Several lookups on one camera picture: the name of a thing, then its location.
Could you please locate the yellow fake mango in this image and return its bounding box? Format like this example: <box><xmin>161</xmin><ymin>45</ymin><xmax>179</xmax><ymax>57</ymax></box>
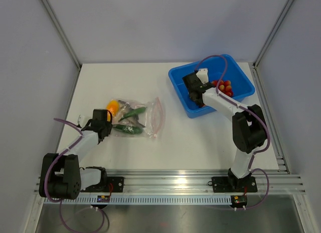
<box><xmin>106</xmin><ymin>100</ymin><xmax>119</xmax><ymax>117</ymax></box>

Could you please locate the fake lychee bunch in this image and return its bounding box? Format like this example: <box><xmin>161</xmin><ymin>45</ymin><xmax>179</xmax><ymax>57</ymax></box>
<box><xmin>211</xmin><ymin>80</ymin><xmax>234</xmax><ymax>97</ymax></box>

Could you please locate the clear zip top bag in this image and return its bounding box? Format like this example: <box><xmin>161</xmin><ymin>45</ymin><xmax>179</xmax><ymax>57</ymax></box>
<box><xmin>111</xmin><ymin>97</ymin><xmax>165</xmax><ymax>139</ymax></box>

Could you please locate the green fake chili pepper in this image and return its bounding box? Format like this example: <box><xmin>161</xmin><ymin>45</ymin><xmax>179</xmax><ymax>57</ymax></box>
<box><xmin>119</xmin><ymin>107</ymin><xmax>146</xmax><ymax>122</ymax></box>

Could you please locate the green fake cucumber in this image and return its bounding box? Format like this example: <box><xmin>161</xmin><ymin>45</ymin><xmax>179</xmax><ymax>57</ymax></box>
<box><xmin>113</xmin><ymin>124</ymin><xmax>143</xmax><ymax>135</ymax></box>

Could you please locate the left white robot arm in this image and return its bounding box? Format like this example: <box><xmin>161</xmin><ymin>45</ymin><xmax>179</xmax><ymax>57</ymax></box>
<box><xmin>39</xmin><ymin>109</ymin><xmax>113</xmax><ymax>203</ymax></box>

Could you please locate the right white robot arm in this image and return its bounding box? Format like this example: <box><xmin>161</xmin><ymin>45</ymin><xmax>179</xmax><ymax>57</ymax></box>
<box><xmin>183</xmin><ymin>69</ymin><xmax>270</xmax><ymax>192</ymax></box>

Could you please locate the blue plastic bin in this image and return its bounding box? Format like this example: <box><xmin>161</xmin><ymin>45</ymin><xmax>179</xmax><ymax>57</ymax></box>
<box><xmin>169</xmin><ymin>54</ymin><xmax>255</xmax><ymax>119</ymax></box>

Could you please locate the left controller board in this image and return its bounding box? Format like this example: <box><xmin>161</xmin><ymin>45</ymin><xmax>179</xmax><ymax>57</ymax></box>
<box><xmin>97</xmin><ymin>195</ymin><xmax>110</xmax><ymax>203</ymax></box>

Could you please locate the controller board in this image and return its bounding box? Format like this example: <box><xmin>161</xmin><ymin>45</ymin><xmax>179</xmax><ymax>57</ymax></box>
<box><xmin>231</xmin><ymin>195</ymin><xmax>248</xmax><ymax>207</ymax></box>
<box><xmin>97</xmin><ymin>195</ymin><xmax>110</xmax><ymax>203</ymax></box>

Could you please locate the right controller board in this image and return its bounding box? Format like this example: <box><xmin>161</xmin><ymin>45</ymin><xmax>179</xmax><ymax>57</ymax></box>
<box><xmin>231</xmin><ymin>195</ymin><xmax>248</xmax><ymax>207</ymax></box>

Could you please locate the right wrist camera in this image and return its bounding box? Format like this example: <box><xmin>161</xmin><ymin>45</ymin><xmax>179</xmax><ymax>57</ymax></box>
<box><xmin>196</xmin><ymin>68</ymin><xmax>209</xmax><ymax>84</ymax></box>

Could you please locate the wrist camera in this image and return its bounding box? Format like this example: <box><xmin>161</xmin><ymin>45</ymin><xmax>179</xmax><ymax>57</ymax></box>
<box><xmin>196</xmin><ymin>68</ymin><xmax>209</xmax><ymax>84</ymax></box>
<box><xmin>77</xmin><ymin>115</ymin><xmax>89</xmax><ymax>128</ymax></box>

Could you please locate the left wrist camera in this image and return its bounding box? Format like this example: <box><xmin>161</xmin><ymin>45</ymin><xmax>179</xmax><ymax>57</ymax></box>
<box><xmin>77</xmin><ymin>115</ymin><xmax>89</xmax><ymax>128</ymax></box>

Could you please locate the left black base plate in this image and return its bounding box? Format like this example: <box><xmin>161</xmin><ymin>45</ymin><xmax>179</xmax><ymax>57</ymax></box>
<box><xmin>81</xmin><ymin>176</ymin><xmax>124</xmax><ymax>193</ymax></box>

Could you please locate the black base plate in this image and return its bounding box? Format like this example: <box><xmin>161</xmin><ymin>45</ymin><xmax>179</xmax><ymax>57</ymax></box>
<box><xmin>81</xmin><ymin>176</ymin><xmax>124</xmax><ymax>193</ymax></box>
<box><xmin>211</xmin><ymin>176</ymin><xmax>258</xmax><ymax>193</ymax></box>

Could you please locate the left aluminium frame post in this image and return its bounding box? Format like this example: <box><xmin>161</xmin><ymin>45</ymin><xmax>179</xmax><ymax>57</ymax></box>
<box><xmin>40</xmin><ymin>0</ymin><xmax>82</xmax><ymax>71</ymax></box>

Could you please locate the aluminium frame post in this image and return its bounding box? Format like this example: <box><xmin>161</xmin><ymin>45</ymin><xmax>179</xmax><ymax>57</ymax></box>
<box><xmin>40</xmin><ymin>0</ymin><xmax>82</xmax><ymax>71</ymax></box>
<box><xmin>253</xmin><ymin>0</ymin><xmax>296</xmax><ymax>69</ymax></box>

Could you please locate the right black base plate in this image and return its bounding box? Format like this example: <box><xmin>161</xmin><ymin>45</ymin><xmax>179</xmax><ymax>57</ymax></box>
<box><xmin>211</xmin><ymin>176</ymin><xmax>258</xmax><ymax>193</ymax></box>

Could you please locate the white slotted cable duct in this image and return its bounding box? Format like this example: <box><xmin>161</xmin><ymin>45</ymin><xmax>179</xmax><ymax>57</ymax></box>
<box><xmin>44</xmin><ymin>195</ymin><xmax>233</xmax><ymax>205</ymax></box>

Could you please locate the aluminium mounting rail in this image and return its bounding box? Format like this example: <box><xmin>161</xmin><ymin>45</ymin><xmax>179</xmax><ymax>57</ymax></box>
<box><xmin>34</xmin><ymin>169</ymin><xmax>306</xmax><ymax>195</ymax></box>

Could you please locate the right aluminium frame post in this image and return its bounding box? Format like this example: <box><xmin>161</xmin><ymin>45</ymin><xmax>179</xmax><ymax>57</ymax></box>
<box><xmin>253</xmin><ymin>0</ymin><xmax>296</xmax><ymax>69</ymax></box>

